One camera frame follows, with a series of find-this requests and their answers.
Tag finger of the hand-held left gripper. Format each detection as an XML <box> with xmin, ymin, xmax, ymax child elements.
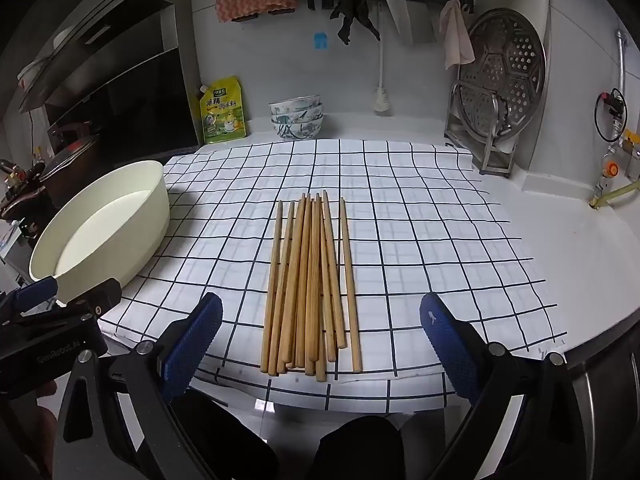
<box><xmin>0</xmin><ymin>275</ymin><xmax>59</xmax><ymax>328</ymax></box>
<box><xmin>62</xmin><ymin>279</ymin><xmax>122</xmax><ymax>322</ymax></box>

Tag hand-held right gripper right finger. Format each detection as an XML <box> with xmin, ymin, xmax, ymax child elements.
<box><xmin>419</xmin><ymin>291</ymin><xmax>596</xmax><ymax>480</ymax></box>

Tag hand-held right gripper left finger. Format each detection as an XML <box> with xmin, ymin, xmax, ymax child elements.
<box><xmin>52</xmin><ymin>291</ymin><xmax>223</xmax><ymax>480</ymax></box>

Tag cream round basin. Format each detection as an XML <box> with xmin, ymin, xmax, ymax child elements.
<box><xmin>28</xmin><ymin>160</ymin><xmax>171</xmax><ymax>307</ymax></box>

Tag pile of wooden chopsticks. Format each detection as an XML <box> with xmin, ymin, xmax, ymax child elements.
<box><xmin>260</xmin><ymin>190</ymin><xmax>362</xmax><ymax>383</ymax></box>

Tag person's left hand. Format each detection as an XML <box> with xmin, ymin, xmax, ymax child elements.
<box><xmin>20</xmin><ymin>380</ymin><xmax>59</xmax><ymax>443</ymax></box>

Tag white checked cloth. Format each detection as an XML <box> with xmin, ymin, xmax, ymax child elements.
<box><xmin>97</xmin><ymin>139</ymin><xmax>568</xmax><ymax>413</ymax></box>

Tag brown cooking pot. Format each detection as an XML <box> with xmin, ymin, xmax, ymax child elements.
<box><xmin>10</xmin><ymin>145</ymin><xmax>101</xmax><ymax>211</ymax></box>

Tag metal pot lid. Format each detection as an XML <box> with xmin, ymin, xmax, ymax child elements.
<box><xmin>39</xmin><ymin>133</ymin><xmax>101</xmax><ymax>181</ymax></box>

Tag grey cabinet door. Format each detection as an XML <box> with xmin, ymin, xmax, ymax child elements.
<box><xmin>562</xmin><ymin>330</ymin><xmax>640</xmax><ymax>480</ymax></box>

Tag metal dish rack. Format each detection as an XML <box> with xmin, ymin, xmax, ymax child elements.
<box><xmin>444</xmin><ymin>80</ymin><xmax>518</xmax><ymax>178</ymax></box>

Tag black range hood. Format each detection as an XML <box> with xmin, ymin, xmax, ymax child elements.
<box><xmin>17</xmin><ymin>0</ymin><xmax>201</xmax><ymax>161</ymax></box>

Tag yellow seasoning pouch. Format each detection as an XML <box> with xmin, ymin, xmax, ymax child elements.
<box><xmin>196</xmin><ymin>76</ymin><xmax>247</xmax><ymax>146</ymax></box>

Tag white dish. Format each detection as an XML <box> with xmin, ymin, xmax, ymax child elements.
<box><xmin>17</xmin><ymin>57</ymin><xmax>48</xmax><ymax>86</ymax></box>

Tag patterned ceramic bowl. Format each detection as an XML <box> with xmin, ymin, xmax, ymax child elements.
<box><xmin>269</xmin><ymin>96</ymin><xmax>324</xmax><ymax>117</ymax></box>
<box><xmin>271</xmin><ymin>119</ymin><xmax>323</xmax><ymax>142</ymax></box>
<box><xmin>270</xmin><ymin>110</ymin><xmax>324</xmax><ymax>128</ymax></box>

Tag perforated metal steamer plate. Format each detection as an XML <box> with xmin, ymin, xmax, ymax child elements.
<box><xmin>457</xmin><ymin>8</ymin><xmax>547</xmax><ymax>141</ymax></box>

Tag gas valve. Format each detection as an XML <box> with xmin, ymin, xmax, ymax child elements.
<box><xmin>602</xmin><ymin>89</ymin><xmax>640</xmax><ymax>181</ymax></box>

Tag pink rag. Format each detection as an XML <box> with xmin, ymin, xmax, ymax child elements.
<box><xmin>439</xmin><ymin>0</ymin><xmax>475</xmax><ymax>71</ymax></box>

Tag steel cleaver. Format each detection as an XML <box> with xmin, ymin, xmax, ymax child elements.
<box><xmin>387</xmin><ymin>0</ymin><xmax>436</xmax><ymax>47</ymax></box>

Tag metal flexible pipe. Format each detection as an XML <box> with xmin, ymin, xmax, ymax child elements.
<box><xmin>615</xmin><ymin>30</ymin><xmax>630</xmax><ymax>96</ymax></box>

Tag black rag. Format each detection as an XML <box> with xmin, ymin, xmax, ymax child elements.
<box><xmin>330</xmin><ymin>0</ymin><xmax>383</xmax><ymax>46</ymax></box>

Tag yellow hose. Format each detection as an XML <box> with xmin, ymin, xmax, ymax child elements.
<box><xmin>590</xmin><ymin>180</ymin><xmax>640</xmax><ymax>208</ymax></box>

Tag white plug with cable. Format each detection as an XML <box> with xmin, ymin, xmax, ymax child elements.
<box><xmin>374</xmin><ymin>0</ymin><xmax>393</xmax><ymax>115</ymax></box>

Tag black cable loop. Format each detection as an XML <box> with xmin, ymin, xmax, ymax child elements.
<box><xmin>594</xmin><ymin>89</ymin><xmax>628</xmax><ymax>143</ymax></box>

